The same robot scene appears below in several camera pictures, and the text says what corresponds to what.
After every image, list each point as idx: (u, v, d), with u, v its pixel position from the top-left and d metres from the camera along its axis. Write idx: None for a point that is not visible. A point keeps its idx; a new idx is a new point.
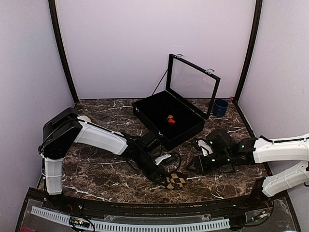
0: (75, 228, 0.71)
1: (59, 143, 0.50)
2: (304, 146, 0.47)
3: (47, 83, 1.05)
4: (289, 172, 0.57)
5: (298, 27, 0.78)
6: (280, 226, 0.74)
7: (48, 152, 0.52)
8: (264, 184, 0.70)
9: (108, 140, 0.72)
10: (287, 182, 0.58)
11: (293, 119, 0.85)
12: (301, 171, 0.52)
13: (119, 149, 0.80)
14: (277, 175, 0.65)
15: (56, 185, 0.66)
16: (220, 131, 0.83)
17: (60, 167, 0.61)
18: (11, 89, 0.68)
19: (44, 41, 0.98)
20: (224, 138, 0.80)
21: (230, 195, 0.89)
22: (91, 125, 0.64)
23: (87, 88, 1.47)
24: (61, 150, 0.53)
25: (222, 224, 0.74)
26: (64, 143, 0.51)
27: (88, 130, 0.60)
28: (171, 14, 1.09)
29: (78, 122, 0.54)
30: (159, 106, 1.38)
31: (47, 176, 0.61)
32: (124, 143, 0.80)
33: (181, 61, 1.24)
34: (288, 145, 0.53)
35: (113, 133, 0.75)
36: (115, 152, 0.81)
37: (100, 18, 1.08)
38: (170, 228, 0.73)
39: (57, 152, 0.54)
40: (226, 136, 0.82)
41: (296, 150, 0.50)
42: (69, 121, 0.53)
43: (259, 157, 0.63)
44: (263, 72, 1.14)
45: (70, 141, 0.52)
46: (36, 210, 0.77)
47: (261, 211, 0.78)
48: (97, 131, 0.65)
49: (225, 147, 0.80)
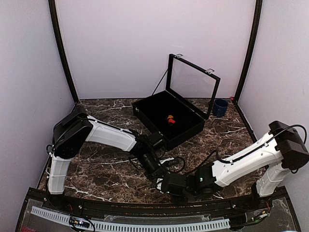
0: (75, 228, 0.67)
1: (71, 143, 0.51)
2: (269, 152, 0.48)
3: (46, 82, 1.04)
4: (271, 172, 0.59)
5: (299, 26, 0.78)
6: (280, 226, 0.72)
7: (61, 152, 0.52)
8: (257, 189, 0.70)
9: (118, 138, 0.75)
10: (274, 182, 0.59)
11: (293, 118, 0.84)
12: (279, 169, 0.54)
13: (129, 146, 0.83)
14: (263, 178, 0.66)
15: (60, 185, 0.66)
16: (171, 178, 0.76)
17: (66, 167, 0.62)
18: (11, 89, 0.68)
19: (43, 40, 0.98)
20: (178, 183, 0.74)
21: (230, 195, 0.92)
22: (101, 124, 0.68)
23: (87, 88, 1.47)
24: (72, 150, 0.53)
25: (222, 224, 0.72)
26: (76, 143, 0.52)
27: (98, 128, 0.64)
28: (170, 13, 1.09)
29: (88, 122, 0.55)
30: (158, 106, 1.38)
31: (52, 174, 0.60)
32: (133, 140, 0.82)
33: (181, 61, 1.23)
34: (252, 156, 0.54)
35: (122, 130, 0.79)
36: (125, 149, 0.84)
37: (99, 18, 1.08)
38: (170, 227, 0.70)
39: (68, 152, 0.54)
40: (178, 177, 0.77)
41: (263, 159, 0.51)
42: (80, 121, 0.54)
43: (224, 181, 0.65)
44: (264, 71, 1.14)
45: (81, 141, 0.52)
46: (36, 210, 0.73)
47: (261, 211, 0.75)
48: (106, 129, 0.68)
49: (183, 189, 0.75)
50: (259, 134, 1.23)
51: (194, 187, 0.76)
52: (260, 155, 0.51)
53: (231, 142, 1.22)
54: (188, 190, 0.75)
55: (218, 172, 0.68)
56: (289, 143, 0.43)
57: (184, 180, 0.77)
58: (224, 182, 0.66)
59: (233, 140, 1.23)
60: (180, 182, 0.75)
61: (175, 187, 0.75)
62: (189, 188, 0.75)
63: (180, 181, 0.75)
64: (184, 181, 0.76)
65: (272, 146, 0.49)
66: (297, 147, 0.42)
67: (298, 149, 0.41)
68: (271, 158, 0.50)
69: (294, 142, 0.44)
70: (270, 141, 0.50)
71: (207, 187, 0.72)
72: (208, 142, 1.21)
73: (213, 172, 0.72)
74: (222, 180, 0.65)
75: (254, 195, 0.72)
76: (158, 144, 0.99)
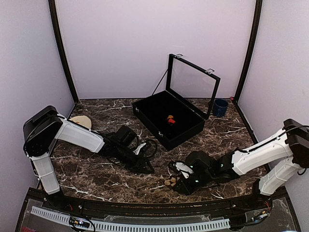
0: (75, 228, 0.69)
1: (42, 138, 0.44)
2: (279, 145, 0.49)
3: (46, 82, 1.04)
4: (279, 168, 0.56)
5: (299, 26, 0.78)
6: (280, 225, 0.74)
7: (29, 148, 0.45)
8: (259, 185, 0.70)
9: (86, 138, 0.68)
10: (279, 179, 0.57)
11: (292, 118, 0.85)
12: (289, 165, 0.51)
13: (97, 147, 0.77)
14: (269, 173, 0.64)
15: (53, 182, 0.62)
16: (200, 154, 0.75)
17: (49, 165, 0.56)
18: (10, 89, 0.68)
19: (44, 41, 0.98)
20: (204, 161, 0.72)
21: (230, 195, 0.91)
22: (71, 122, 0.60)
23: (87, 88, 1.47)
24: (42, 146, 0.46)
25: (222, 224, 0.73)
26: (46, 139, 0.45)
27: (67, 126, 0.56)
28: (171, 14, 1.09)
29: (59, 118, 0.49)
30: (158, 106, 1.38)
31: (40, 176, 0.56)
32: (102, 140, 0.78)
33: (181, 61, 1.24)
34: (265, 147, 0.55)
35: (91, 130, 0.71)
36: (92, 150, 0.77)
37: (99, 18, 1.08)
38: (170, 228, 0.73)
39: (38, 149, 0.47)
40: (205, 156, 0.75)
41: (273, 151, 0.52)
42: (49, 117, 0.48)
43: (240, 169, 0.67)
44: (263, 71, 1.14)
45: (51, 137, 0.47)
46: (36, 210, 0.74)
47: (260, 211, 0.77)
48: (76, 128, 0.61)
49: (206, 168, 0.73)
50: (259, 134, 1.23)
51: (215, 169, 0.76)
52: (272, 147, 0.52)
53: (231, 142, 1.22)
54: (210, 170, 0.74)
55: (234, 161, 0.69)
56: (298, 137, 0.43)
57: (209, 159, 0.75)
58: (240, 171, 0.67)
59: (233, 140, 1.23)
60: (206, 161, 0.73)
61: (200, 164, 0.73)
62: (211, 169, 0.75)
63: (206, 160, 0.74)
64: (208, 162, 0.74)
65: (282, 139, 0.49)
66: (305, 141, 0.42)
67: (304, 143, 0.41)
68: (282, 152, 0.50)
69: (303, 138, 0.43)
70: (282, 135, 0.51)
71: (225, 172, 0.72)
72: (208, 142, 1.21)
73: (231, 158, 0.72)
74: (237, 168, 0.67)
75: (256, 195, 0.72)
76: (128, 138, 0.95)
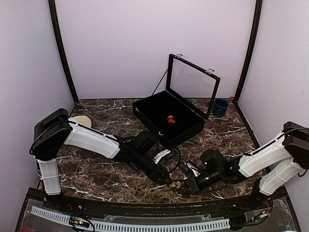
0: (76, 228, 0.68)
1: (50, 144, 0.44)
2: (277, 147, 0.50)
3: (46, 82, 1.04)
4: (280, 168, 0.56)
5: (299, 26, 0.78)
6: (281, 225, 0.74)
7: (37, 153, 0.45)
8: (259, 184, 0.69)
9: (98, 144, 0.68)
10: (280, 178, 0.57)
11: (292, 118, 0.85)
12: (290, 164, 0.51)
13: (111, 153, 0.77)
14: (270, 172, 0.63)
15: (55, 185, 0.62)
16: (216, 153, 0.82)
17: (55, 168, 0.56)
18: (10, 89, 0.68)
19: (44, 41, 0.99)
20: (218, 160, 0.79)
21: (230, 195, 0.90)
22: (83, 127, 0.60)
23: (87, 88, 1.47)
24: (50, 152, 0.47)
25: (222, 224, 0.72)
26: (54, 145, 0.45)
27: (78, 132, 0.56)
28: (170, 14, 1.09)
29: (68, 123, 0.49)
30: (159, 106, 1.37)
31: (44, 178, 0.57)
32: (117, 147, 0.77)
33: (181, 61, 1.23)
34: (266, 149, 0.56)
35: (105, 136, 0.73)
36: (107, 156, 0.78)
37: (99, 18, 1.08)
38: (170, 227, 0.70)
39: (46, 154, 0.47)
40: (221, 156, 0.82)
41: (273, 152, 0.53)
42: (59, 122, 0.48)
43: (246, 171, 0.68)
44: (263, 71, 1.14)
45: (60, 143, 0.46)
46: (36, 210, 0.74)
47: (261, 211, 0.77)
48: (88, 133, 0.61)
49: (219, 167, 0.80)
50: (259, 134, 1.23)
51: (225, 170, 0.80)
52: (271, 148, 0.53)
53: (231, 142, 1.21)
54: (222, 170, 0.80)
55: (241, 163, 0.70)
56: (294, 138, 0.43)
57: (224, 160, 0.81)
58: (247, 172, 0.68)
59: (233, 140, 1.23)
60: (221, 161, 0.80)
61: (215, 162, 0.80)
62: (223, 170, 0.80)
63: (221, 160, 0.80)
64: (222, 162, 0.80)
65: (280, 141, 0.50)
66: (303, 143, 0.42)
67: (301, 144, 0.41)
68: (282, 153, 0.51)
69: (301, 139, 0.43)
70: (280, 137, 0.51)
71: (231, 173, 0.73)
72: (208, 142, 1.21)
73: (238, 161, 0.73)
74: (245, 171, 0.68)
75: (256, 195, 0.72)
76: (146, 144, 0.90)
